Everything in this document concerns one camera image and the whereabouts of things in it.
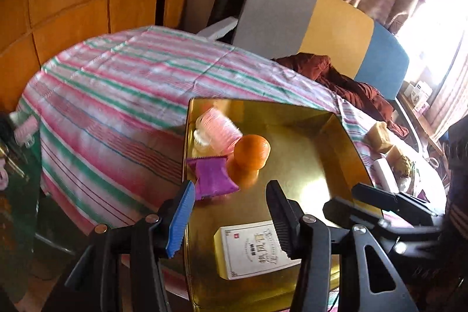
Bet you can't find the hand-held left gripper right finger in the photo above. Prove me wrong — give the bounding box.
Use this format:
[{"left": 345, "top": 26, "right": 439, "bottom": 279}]
[{"left": 266, "top": 180, "right": 419, "bottom": 312}]

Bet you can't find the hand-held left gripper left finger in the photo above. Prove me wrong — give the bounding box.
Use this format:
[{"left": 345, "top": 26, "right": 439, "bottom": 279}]
[{"left": 64, "top": 180, "right": 196, "bottom": 312}]

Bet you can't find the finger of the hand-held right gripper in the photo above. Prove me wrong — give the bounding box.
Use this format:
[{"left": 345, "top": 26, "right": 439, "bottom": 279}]
[
  {"left": 323, "top": 197, "right": 440, "bottom": 244},
  {"left": 352, "top": 182, "right": 445, "bottom": 225}
]

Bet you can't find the white printed carton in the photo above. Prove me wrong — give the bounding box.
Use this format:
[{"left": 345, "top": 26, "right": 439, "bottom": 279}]
[{"left": 213, "top": 220, "right": 302, "bottom": 280}]

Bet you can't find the gold lined maroon box tray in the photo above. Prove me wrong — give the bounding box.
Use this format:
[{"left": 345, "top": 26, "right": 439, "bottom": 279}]
[{"left": 183, "top": 97, "right": 384, "bottom": 312}]

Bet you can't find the white plastic bag ball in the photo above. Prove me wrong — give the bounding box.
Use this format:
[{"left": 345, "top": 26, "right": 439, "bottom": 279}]
[{"left": 373, "top": 158, "right": 397, "bottom": 190}]

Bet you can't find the purple snack packet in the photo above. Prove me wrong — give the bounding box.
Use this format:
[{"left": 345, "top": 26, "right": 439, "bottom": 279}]
[{"left": 186, "top": 156, "right": 240, "bottom": 201}]

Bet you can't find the yellow sponge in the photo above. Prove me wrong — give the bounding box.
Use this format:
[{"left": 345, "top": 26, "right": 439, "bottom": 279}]
[{"left": 364, "top": 122, "right": 393, "bottom": 152}]

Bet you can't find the orange fruit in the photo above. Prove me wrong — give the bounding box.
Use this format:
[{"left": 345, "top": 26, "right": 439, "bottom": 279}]
[{"left": 234, "top": 134, "right": 271, "bottom": 170}]

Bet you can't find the wooden desk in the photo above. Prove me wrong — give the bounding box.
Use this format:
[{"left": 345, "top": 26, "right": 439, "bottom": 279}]
[{"left": 398, "top": 78, "right": 447, "bottom": 152}]

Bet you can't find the pink ribbed plastic cup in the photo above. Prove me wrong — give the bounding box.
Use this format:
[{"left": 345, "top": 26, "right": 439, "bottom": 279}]
[{"left": 195, "top": 106, "right": 244, "bottom": 155}]

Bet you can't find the white appliance box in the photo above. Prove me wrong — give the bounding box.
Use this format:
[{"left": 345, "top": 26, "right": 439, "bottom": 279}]
[{"left": 406, "top": 82, "right": 432, "bottom": 111}]

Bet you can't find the red-brown garment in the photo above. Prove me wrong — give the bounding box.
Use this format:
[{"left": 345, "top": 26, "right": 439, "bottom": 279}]
[{"left": 274, "top": 52, "right": 408, "bottom": 137}]

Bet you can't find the striped tablecloth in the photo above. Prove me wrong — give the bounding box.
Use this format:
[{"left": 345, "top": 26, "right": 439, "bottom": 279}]
[{"left": 16, "top": 25, "right": 421, "bottom": 301}]

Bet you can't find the green glass side table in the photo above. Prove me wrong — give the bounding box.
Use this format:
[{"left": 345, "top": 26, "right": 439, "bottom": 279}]
[{"left": 0, "top": 111, "right": 92, "bottom": 301}]

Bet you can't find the grey yellow blue chair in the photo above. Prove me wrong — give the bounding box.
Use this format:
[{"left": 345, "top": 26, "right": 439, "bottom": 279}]
[{"left": 197, "top": 0, "right": 436, "bottom": 159}]

